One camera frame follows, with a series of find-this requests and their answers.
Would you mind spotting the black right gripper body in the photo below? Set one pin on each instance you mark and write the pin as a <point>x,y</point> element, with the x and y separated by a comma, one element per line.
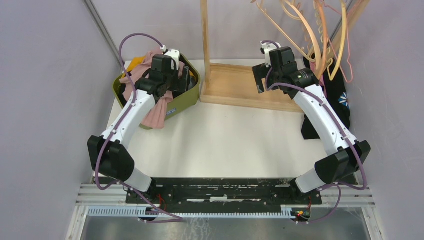
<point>261,71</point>

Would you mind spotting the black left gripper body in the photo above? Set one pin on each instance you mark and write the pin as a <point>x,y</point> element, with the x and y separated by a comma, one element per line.
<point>174,83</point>

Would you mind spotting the black skirt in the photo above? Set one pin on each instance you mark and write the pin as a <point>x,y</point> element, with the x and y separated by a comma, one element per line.
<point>121,88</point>

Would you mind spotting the yellow skirt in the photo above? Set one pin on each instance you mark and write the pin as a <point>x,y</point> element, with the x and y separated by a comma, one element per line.
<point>136,64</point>

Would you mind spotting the pink pleated skirt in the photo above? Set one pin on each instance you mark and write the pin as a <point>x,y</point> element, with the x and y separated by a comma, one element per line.
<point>155,118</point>

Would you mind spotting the pink wire hanger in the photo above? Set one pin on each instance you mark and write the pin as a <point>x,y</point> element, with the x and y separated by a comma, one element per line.
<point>330,48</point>

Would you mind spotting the cream hanger of yellow skirt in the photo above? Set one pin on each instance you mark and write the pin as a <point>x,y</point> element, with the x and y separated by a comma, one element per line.
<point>342,41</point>

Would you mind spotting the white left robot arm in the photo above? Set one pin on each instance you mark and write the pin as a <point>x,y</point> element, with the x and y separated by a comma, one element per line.
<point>108,152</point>

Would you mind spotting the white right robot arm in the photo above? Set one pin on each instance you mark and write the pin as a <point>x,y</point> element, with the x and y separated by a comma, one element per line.
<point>345,154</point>

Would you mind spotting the olive green plastic basket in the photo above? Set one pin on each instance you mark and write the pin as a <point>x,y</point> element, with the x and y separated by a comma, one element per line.
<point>178,104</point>

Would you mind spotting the black cloth on table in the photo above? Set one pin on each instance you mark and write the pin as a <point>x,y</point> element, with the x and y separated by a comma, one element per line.
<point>336,95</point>

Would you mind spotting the aluminium corner profile left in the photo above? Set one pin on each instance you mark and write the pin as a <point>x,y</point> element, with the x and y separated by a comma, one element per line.
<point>92,10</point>

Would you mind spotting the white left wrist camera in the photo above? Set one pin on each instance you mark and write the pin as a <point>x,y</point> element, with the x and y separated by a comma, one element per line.
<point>174,54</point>

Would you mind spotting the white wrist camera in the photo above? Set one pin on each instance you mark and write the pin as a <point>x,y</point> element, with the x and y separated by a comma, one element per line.
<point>266,47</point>
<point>174,54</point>

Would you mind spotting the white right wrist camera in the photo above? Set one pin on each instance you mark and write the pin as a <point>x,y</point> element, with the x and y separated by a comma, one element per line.
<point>266,47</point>

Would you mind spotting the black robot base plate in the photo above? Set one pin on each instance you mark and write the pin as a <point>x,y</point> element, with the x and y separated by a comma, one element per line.
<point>196,196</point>

